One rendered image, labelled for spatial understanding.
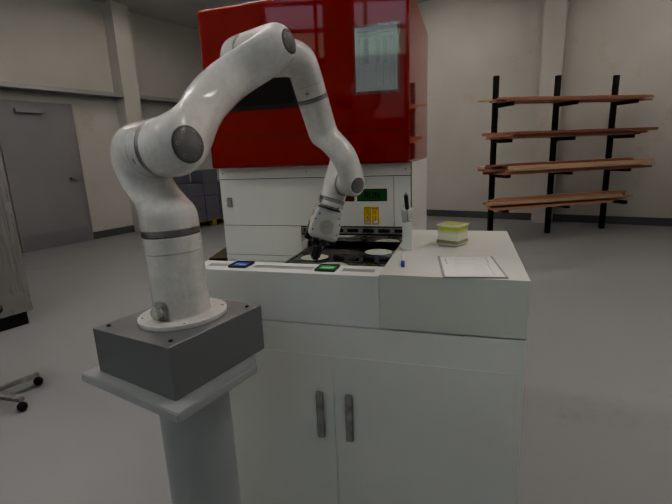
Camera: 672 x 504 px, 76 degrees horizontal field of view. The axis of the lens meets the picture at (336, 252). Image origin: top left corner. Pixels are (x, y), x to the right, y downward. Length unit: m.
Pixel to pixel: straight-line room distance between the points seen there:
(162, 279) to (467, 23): 7.93
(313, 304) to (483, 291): 0.43
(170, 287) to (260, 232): 0.97
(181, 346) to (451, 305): 0.62
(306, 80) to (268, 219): 0.74
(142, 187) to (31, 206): 6.89
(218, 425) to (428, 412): 0.53
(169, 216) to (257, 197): 0.96
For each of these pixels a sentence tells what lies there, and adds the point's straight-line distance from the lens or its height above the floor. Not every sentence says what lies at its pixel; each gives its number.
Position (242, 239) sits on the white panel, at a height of 0.91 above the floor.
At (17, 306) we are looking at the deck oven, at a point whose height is 0.17.
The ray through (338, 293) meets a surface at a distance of 1.12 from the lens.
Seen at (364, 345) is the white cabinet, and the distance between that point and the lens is 1.16.
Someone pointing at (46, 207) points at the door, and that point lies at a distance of 7.94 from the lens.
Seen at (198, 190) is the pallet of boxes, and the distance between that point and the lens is 8.29.
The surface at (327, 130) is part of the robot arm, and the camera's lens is 1.31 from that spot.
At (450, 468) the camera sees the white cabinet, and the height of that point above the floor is 0.44.
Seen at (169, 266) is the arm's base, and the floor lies 1.05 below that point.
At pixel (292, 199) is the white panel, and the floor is 1.08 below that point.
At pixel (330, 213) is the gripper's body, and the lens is 1.37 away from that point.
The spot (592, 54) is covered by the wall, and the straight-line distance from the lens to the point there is 8.09.
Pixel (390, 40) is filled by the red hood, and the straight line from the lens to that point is 1.65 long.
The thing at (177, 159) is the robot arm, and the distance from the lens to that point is 0.88.
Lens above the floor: 1.27
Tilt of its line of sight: 13 degrees down
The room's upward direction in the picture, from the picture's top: 2 degrees counter-clockwise
